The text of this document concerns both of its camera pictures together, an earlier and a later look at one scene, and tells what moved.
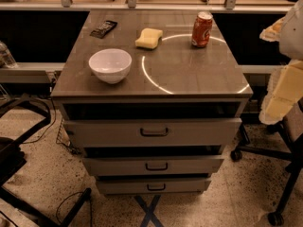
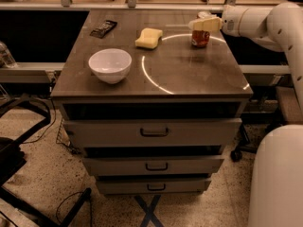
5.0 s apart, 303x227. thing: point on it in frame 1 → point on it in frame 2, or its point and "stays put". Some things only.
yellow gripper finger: (285, 89) → (210, 24)
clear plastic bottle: (7, 60) stays put
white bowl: (110, 65) stays put
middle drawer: (153, 165) stays put
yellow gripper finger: (274, 32) → (205, 15)
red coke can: (202, 29) stays put
